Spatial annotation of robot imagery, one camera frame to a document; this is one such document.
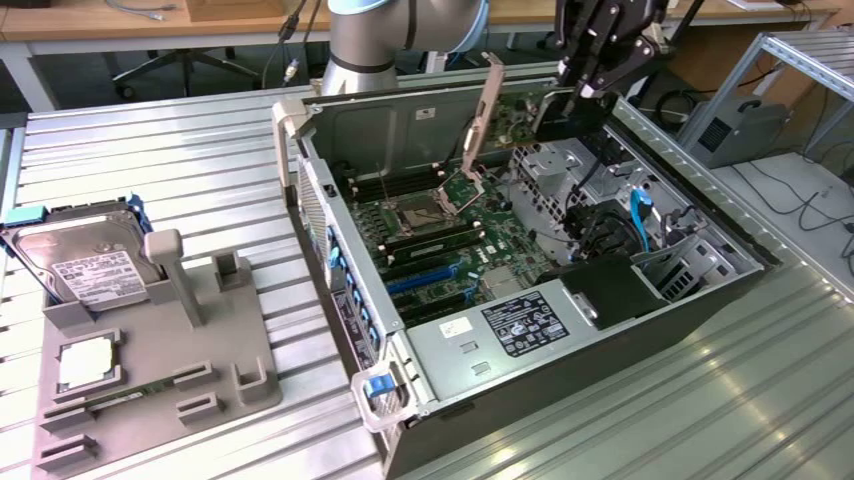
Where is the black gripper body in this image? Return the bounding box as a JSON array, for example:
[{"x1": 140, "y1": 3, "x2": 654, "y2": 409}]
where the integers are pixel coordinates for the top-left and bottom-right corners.
[{"x1": 586, "y1": 0, "x2": 668, "y2": 29}]

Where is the green graphics card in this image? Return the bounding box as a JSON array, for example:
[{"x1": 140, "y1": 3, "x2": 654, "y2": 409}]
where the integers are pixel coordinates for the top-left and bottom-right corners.
[{"x1": 459, "y1": 49, "x2": 612, "y2": 177}]

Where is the black office chair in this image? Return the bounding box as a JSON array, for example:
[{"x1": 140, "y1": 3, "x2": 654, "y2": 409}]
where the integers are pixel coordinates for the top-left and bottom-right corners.
[
  {"x1": 503, "y1": 29, "x2": 568, "y2": 54},
  {"x1": 109, "y1": 45, "x2": 263, "y2": 100}
]

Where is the black stand pole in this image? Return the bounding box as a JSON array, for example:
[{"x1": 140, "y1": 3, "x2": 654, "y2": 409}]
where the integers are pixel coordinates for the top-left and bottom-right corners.
[{"x1": 630, "y1": 0, "x2": 707, "y2": 104}]

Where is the wooden desk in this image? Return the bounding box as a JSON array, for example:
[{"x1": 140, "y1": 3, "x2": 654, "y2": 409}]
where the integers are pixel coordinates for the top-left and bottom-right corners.
[
  {"x1": 0, "y1": 0, "x2": 335, "y2": 114},
  {"x1": 483, "y1": 0, "x2": 843, "y2": 99}
]

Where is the grey box with vent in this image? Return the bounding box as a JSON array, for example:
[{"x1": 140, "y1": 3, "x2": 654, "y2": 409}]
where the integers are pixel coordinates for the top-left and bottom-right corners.
[{"x1": 675, "y1": 93, "x2": 796, "y2": 170}]

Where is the silver socket cover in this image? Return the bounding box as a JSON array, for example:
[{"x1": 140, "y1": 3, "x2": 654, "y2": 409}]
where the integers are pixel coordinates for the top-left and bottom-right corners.
[{"x1": 436, "y1": 169, "x2": 495, "y2": 211}]

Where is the green motherboard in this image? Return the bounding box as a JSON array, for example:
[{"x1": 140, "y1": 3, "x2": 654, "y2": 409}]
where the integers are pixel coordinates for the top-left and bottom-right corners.
[{"x1": 345, "y1": 164, "x2": 568, "y2": 326}]

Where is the thin socket locking lever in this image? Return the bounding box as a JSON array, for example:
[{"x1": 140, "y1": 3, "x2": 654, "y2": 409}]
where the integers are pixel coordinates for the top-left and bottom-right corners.
[{"x1": 375, "y1": 162, "x2": 393, "y2": 207}]

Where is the CPU socket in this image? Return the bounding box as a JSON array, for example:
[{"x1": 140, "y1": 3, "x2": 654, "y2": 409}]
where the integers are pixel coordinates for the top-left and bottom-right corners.
[{"x1": 392, "y1": 192, "x2": 448, "y2": 236}]

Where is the silver disk bay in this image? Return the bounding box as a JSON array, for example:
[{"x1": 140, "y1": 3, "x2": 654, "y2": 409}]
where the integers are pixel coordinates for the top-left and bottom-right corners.
[{"x1": 630, "y1": 233, "x2": 767, "y2": 307}]

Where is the black RAM stick white label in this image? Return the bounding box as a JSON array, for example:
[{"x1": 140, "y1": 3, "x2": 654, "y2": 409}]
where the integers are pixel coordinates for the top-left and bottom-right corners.
[{"x1": 380, "y1": 228, "x2": 487, "y2": 262}]

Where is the silver chipset heatsink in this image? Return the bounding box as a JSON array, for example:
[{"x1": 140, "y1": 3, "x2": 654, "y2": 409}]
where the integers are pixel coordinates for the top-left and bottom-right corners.
[{"x1": 480, "y1": 266, "x2": 528, "y2": 297}]

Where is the blue expansion slot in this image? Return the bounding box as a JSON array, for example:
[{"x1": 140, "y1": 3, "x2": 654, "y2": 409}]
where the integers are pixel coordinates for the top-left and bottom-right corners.
[{"x1": 384, "y1": 268, "x2": 459, "y2": 296}]

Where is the silver power supply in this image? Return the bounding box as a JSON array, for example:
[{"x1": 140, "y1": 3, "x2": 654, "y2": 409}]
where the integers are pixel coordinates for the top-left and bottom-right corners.
[{"x1": 403, "y1": 277, "x2": 606, "y2": 404}]

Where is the open PC case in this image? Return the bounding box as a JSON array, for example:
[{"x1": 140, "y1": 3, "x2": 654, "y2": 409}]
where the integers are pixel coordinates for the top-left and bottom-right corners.
[{"x1": 272, "y1": 59, "x2": 786, "y2": 480}]

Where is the hard disk with blue rails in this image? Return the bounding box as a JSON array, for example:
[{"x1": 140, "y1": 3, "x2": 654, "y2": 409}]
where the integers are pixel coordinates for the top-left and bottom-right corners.
[{"x1": 0, "y1": 191, "x2": 169, "y2": 315}]

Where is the grey parts rack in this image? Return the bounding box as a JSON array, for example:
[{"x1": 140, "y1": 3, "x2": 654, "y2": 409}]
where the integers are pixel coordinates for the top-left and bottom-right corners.
[{"x1": 36, "y1": 227, "x2": 288, "y2": 476}]

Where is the green RAM stick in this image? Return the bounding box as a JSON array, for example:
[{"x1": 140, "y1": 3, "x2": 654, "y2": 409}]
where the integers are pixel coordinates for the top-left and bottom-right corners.
[{"x1": 85, "y1": 378, "x2": 183, "y2": 412}]

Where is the silver CPU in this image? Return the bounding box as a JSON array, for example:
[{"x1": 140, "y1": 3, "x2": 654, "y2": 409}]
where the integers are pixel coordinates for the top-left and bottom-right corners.
[{"x1": 54, "y1": 337, "x2": 127, "y2": 394}]

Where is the coiled cable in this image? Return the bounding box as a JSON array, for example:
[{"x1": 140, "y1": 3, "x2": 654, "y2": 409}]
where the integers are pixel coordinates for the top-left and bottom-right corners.
[{"x1": 652, "y1": 88, "x2": 695, "y2": 129}]

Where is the aluminium slat table frame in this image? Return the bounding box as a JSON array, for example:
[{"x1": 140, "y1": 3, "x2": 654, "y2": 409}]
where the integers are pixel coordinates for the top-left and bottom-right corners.
[{"x1": 690, "y1": 27, "x2": 854, "y2": 166}]

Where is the blue disk wire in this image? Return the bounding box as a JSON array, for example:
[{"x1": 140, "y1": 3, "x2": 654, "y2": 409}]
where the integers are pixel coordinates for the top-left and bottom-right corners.
[{"x1": 624, "y1": 185, "x2": 662, "y2": 256}]

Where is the black floor cable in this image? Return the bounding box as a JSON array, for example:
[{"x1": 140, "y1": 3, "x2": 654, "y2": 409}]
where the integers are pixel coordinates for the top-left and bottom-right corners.
[{"x1": 730, "y1": 159, "x2": 854, "y2": 239}]

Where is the black hanging cable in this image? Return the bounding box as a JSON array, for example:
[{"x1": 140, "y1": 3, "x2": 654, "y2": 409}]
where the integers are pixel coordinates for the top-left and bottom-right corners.
[{"x1": 260, "y1": 0, "x2": 323, "y2": 94}]

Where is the grey cable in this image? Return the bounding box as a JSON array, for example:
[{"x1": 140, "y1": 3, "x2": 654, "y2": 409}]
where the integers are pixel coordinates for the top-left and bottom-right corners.
[{"x1": 105, "y1": 0, "x2": 180, "y2": 24}]

